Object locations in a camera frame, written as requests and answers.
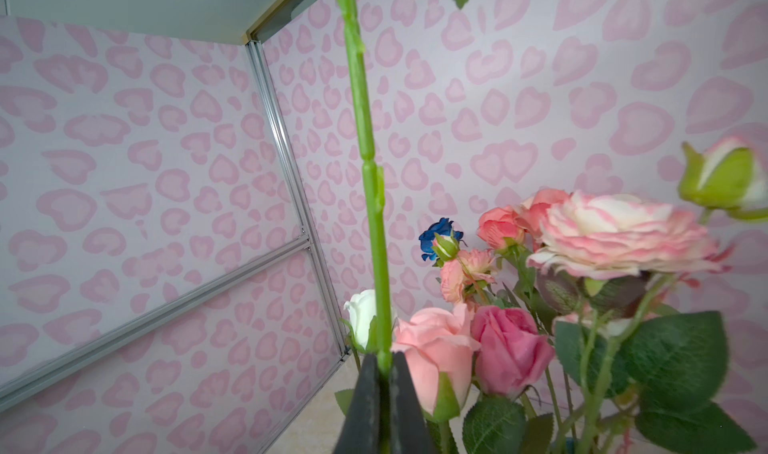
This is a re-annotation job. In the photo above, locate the aluminium frame left diagonal bar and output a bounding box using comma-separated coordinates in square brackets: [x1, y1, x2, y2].
[1, 235, 311, 412]

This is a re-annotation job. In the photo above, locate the white artificial rose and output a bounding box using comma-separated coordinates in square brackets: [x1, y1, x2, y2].
[343, 289, 378, 369]

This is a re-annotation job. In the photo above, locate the pink carnation spray stem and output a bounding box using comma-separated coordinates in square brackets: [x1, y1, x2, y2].
[438, 248, 498, 305]

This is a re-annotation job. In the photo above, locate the blue artificial rose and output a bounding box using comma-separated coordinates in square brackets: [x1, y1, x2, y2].
[418, 217, 464, 262]

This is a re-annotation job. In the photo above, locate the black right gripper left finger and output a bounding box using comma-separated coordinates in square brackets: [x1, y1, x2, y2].
[333, 354, 381, 454]

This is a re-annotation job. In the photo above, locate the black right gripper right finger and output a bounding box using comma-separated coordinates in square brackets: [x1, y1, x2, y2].
[389, 352, 437, 454]

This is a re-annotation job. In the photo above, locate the light pink artificial rose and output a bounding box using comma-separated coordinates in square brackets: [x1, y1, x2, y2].
[392, 303, 480, 453]

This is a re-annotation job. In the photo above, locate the pale blue white rose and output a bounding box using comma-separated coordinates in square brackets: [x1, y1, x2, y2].
[326, 0, 475, 377]

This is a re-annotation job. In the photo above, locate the small magenta artificial rose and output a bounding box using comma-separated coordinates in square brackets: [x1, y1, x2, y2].
[462, 305, 554, 453]

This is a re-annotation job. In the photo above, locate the aluminium frame left corner post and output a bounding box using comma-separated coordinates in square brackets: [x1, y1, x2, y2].
[246, 41, 349, 359]

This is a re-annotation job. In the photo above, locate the coral pink artificial rose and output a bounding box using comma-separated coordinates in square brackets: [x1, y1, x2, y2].
[476, 206, 526, 251]

